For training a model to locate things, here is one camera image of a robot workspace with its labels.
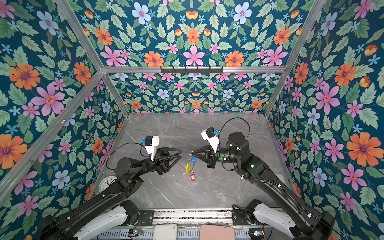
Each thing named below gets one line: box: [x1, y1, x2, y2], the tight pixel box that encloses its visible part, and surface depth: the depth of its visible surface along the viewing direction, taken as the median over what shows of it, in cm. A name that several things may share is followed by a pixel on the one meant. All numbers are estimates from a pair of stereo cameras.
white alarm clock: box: [98, 176, 118, 193], surface depth 83 cm
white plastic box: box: [153, 224, 177, 240], surface depth 70 cm
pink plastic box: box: [199, 224, 236, 240], surface depth 70 cm
